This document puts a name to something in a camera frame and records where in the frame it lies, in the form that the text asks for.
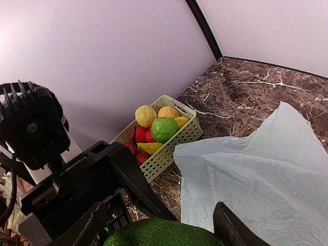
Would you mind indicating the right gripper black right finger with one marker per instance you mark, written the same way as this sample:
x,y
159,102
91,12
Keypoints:
x,y
231,230

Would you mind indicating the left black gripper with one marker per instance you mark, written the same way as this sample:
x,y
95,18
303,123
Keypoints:
x,y
92,177

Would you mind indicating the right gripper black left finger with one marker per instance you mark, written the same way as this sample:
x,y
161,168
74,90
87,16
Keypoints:
x,y
89,227

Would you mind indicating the light blue plastic bag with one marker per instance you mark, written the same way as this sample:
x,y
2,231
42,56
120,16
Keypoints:
x,y
274,180

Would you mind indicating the dark green avocado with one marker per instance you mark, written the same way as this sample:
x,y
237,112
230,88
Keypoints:
x,y
161,232

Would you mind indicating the green fruit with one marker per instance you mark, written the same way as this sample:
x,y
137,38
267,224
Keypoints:
x,y
163,129

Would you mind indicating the yellow bumpy fruit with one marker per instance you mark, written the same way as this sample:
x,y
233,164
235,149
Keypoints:
x,y
145,115

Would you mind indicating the orange fruit in basket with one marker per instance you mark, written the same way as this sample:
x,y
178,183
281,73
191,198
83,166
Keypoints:
x,y
168,111

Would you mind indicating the cluttered background workshop items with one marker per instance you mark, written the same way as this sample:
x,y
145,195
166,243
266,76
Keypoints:
x,y
9,228

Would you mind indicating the upper yellow banana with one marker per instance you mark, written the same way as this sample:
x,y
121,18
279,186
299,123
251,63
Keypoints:
x,y
149,147

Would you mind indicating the green perforated plastic basket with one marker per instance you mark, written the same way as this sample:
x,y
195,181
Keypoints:
x,y
162,157

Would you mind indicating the yellow pear in basket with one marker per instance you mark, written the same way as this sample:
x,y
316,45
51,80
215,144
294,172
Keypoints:
x,y
181,121

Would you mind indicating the right black frame post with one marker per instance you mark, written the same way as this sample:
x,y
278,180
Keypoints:
x,y
205,28

